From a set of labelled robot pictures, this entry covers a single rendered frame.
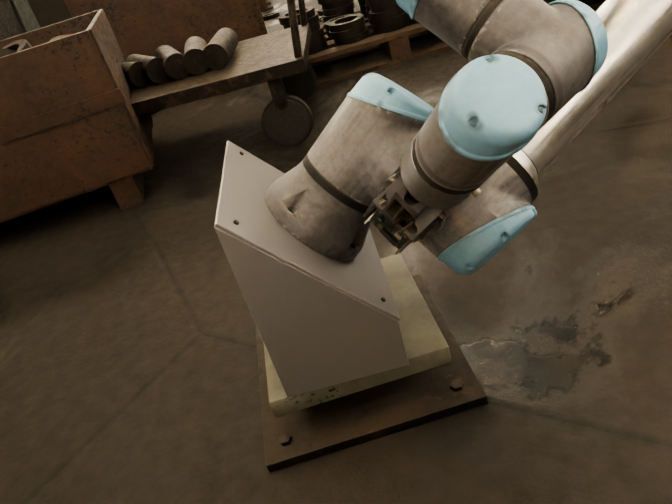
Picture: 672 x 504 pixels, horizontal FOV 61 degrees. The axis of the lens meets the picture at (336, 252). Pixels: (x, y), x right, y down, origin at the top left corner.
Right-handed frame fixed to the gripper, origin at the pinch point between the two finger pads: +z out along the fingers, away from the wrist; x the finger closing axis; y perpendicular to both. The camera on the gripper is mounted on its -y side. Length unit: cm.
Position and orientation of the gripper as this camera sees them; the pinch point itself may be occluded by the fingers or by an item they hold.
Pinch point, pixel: (397, 223)
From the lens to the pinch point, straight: 86.4
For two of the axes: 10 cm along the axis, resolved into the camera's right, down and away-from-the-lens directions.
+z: -1.9, 3.0, 9.3
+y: -6.9, 6.3, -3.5
